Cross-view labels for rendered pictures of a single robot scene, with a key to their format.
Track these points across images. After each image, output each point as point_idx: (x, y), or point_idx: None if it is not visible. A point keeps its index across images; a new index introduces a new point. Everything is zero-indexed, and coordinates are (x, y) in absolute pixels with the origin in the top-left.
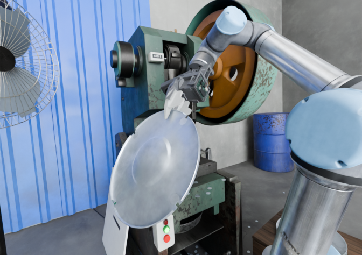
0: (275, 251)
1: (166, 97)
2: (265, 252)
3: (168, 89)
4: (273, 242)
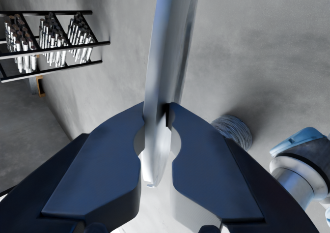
0: (274, 177)
1: (76, 143)
2: (300, 166)
3: (25, 187)
4: (289, 182)
